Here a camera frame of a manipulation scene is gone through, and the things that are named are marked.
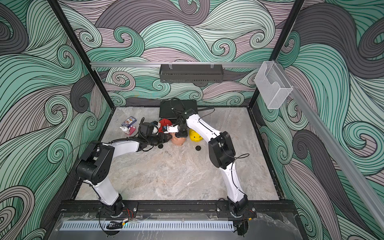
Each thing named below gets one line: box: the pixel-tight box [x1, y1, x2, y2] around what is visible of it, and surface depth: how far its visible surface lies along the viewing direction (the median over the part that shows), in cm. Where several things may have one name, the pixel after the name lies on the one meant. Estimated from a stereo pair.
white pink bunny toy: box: [119, 125, 136, 136], surface depth 103 cm
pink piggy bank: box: [170, 132, 187, 146], surface depth 93 cm
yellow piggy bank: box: [189, 129, 204, 143], surface depth 94 cm
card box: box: [121, 116, 137, 128], surface depth 110 cm
